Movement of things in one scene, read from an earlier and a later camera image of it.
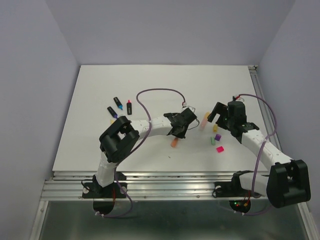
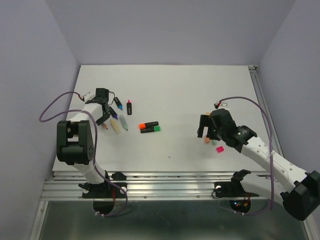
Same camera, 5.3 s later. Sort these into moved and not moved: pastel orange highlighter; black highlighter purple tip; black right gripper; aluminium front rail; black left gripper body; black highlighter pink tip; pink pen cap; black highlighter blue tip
Moved: pastel orange highlighter; black left gripper body; black right gripper
Not moved: aluminium front rail; black highlighter blue tip; pink pen cap; black highlighter pink tip; black highlighter purple tip
